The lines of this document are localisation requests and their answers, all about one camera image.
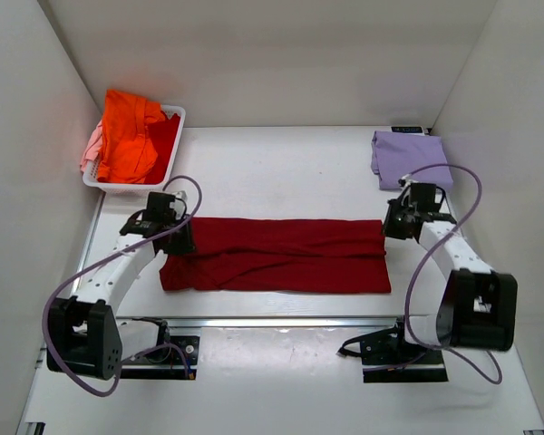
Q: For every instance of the folded lilac t shirt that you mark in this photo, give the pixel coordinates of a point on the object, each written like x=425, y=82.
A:
x=395, y=154

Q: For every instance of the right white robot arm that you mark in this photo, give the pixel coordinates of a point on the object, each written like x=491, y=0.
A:
x=478, y=304

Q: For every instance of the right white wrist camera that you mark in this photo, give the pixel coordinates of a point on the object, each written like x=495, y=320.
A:
x=405, y=181

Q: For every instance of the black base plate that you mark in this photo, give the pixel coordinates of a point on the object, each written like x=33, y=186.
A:
x=387, y=359
x=167, y=364

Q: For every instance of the aluminium rail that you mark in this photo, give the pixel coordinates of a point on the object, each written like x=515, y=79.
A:
x=281, y=322

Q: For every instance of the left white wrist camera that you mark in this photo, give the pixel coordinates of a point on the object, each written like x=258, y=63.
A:
x=179, y=203

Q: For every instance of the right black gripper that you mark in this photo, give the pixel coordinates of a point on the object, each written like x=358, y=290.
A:
x=395, y=225

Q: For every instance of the dark red t shirt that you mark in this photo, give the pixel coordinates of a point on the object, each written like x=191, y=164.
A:
x=320, y=256

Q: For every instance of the red t shirt in basket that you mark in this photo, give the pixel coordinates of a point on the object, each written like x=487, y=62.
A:
x=163, y=135

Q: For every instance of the small black display device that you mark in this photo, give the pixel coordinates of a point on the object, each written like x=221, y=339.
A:
x=407, y=129

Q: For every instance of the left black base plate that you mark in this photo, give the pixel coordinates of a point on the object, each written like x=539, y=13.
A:
x=167, y=364

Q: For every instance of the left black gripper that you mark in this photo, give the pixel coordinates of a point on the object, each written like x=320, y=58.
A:
x=179, y=242

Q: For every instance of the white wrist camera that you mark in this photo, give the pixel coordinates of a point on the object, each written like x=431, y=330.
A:
x=405, y=181
x=179, y=203

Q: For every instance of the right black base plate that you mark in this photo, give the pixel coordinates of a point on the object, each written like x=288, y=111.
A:
x=387, y=359

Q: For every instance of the orange t shirt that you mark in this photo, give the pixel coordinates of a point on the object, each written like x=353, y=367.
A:
x=127, y=154

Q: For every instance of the pink t shirt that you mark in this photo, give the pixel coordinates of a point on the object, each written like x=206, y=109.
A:
x=92, y=148

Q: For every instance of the white plastic basket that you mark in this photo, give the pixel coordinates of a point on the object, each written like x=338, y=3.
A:
x=91, y=170

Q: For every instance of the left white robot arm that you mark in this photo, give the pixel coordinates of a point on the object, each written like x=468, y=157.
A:
x=86, y=336

